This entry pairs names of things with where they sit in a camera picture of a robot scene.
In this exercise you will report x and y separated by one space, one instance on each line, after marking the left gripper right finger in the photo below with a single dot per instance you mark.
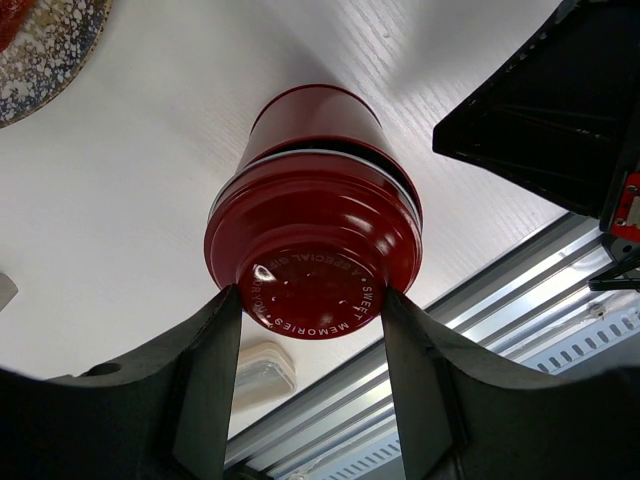
500 420

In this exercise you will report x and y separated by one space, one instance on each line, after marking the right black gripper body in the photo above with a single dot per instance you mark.
618 214

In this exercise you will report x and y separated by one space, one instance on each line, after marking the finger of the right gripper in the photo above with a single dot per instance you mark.
553 119

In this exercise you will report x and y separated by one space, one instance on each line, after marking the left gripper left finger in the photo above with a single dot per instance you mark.
160 411

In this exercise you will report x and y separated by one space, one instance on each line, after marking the metal serving tongs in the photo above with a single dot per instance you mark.
8 290

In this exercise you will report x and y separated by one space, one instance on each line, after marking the silver tin lid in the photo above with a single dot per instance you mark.
313 239

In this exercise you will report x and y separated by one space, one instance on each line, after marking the red tin can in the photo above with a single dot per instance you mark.
323 117

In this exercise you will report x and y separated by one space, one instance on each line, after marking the speckled ceramic plate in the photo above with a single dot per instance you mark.
53 44

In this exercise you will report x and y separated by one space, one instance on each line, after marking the red sausage bottom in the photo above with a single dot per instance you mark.
12 16

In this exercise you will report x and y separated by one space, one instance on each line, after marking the aluminium mounting rail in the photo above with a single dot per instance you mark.
509 376

